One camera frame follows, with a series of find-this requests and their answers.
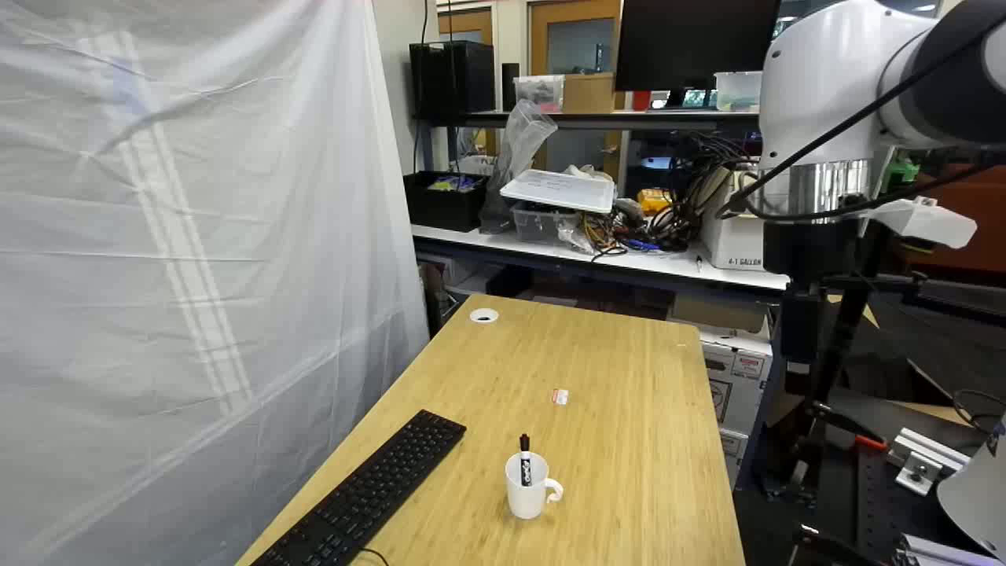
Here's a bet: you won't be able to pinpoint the black Expo marker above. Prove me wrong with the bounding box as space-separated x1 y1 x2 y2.
520 433 535 487

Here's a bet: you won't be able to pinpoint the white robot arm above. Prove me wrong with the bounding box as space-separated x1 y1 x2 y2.
744 0 1006 287

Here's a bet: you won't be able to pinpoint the white desk grommet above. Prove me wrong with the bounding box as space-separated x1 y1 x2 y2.
467 309 500 324

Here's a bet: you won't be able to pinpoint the white under-desk cabinet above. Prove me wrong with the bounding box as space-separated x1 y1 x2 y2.
701 334 773 433

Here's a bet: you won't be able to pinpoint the black storage bin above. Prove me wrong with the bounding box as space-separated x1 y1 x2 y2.
405 171 488 229

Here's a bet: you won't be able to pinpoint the white plastic tray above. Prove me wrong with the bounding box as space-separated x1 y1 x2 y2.
500 171 617 215

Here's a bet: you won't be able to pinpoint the black desktop computer tower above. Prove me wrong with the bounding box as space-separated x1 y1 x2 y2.
409 40 492 127

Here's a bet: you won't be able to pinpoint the white ceramic mug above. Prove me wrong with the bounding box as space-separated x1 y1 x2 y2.
503 453 565 522

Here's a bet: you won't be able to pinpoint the white cardboard box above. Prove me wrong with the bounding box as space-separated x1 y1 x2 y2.
701 215 765 271

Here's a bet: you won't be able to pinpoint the black computer monitor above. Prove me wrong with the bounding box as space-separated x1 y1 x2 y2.
617 0 779 90

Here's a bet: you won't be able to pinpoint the white translucent curtain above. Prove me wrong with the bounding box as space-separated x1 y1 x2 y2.
0 0 429 566

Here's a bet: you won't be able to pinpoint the clear plastic container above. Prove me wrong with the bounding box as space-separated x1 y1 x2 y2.
715 73 761 109

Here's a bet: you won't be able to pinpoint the black computer keyboard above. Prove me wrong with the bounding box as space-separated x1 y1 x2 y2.
256 410 465 566

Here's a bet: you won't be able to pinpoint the black camera tripod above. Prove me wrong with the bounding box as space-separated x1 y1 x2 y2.
784 224 892 497

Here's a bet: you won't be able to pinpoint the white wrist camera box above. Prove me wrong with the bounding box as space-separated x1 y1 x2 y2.
865 199 977 248

